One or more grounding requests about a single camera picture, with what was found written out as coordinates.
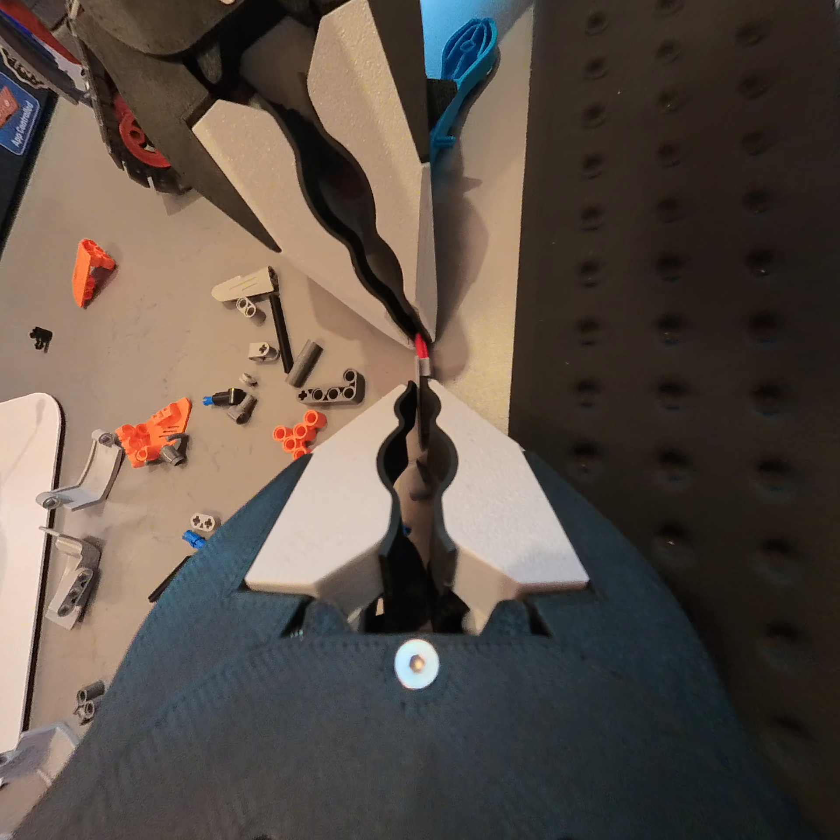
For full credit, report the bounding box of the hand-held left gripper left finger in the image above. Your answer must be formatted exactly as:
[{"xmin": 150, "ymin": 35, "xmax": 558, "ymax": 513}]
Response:
[{"xmin": 244, "ymin": 382, "xmax": 421, "ymax": 634}]

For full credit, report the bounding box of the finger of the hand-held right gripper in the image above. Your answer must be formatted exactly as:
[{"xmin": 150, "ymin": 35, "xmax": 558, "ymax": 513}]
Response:
[
  {"xmin": 192, "ymin": 98, "xmax": 434, "ymax": 347},
  {"xmin": 307, "ymin": 0, "xmax": 439, "ymax": 343}
]

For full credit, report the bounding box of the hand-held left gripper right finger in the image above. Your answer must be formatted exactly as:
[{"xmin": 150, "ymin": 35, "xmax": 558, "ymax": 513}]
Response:
[{"xmin": 419, "ymin": 382, "xmax": 589, "ymax": 634}]

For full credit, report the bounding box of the small assembly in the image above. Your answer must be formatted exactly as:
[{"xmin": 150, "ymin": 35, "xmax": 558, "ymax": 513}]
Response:
[{"xmin": 417, "ymin": 356, "xmax": 435, "ymax": 454}]

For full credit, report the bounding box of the orange connector cluster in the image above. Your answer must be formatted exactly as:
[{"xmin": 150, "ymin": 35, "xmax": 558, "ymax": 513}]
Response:
[{"xmin": 272, "ymin": 410, "xmax": 329, "ymax": 460}]

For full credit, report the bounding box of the grey tracked toy vehicle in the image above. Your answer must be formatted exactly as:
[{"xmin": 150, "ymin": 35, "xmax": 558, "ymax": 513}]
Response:
[{"xmin": 66, "ymin": 20, "xmax": 193, "ymax": 194}]

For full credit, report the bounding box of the light grey wing panel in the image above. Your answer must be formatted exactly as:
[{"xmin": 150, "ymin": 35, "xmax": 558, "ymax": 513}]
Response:
[{"xmin": 211, "ymin": 266, "xmax": 280, "ymax": 304}]

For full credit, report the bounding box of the teal plastic piece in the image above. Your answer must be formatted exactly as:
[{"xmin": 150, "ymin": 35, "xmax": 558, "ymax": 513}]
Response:
[{"xmin": 430, "ymin": 16, "xmax": 500, "ymax": 165}]

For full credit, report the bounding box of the dark grey L-shaped beam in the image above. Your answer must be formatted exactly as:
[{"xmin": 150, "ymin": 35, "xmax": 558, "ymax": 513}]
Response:
[{"xmin": 297, "ymin": 369, "xmax": 365, "ymax": 406}]

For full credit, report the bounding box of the printed toy box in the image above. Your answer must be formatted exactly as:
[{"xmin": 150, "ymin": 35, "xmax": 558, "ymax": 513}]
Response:
[{"xmin": 0, "ymin": 0, "xmax": 88, "ymax": 225}]

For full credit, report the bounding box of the long black axle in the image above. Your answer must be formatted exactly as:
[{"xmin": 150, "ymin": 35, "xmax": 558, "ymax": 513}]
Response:
[{"xmin": 269, "ymin": 276, "xmax": 295, "ymax": 375}]

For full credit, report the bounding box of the short black axle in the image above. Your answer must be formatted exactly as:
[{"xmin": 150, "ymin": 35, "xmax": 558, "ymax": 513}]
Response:
[{"xmin": 147, "ymin": 554, "xmax": 198, "ymax": 603}]

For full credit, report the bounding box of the black dimpled pad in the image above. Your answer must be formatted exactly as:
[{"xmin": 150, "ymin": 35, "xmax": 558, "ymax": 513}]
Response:
[{"xmin": 508, "ymin": 0, "xmax": 840, "ymax": 840}]

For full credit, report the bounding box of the orange flat panel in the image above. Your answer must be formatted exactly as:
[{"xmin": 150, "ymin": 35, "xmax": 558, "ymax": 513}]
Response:
[{"xmin": 115, "ymin": 397, "xmax": 193, "ymax": 468}]

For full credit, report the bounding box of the orange curved panel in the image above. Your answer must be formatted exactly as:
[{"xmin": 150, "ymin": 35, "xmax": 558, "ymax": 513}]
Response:
[{"xmin": 72, "ymin": 238, "xmax": 117, "ymax": 309}]

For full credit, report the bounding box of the light grey curved panel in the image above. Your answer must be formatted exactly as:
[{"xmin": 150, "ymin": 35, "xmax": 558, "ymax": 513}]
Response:
[
  {"xmin": 0, "ymin": 722, "xmax": 80, "ymax": 788},
  {"xmin": 36, "ymin": 428, "xmax": 126, "ymax": 513}
]

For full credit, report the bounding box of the light grey boxy panel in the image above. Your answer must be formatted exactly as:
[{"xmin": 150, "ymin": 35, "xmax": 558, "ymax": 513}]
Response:
[{"xmin": 39, "ymin": 528, "xmax": 102, "ymax": 631}]

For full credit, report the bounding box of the white book stand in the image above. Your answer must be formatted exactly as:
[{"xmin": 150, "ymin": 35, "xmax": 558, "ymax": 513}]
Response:
[{"xmin": 0, "ymin": 392, "xmax": 65, "ymax": 756}]

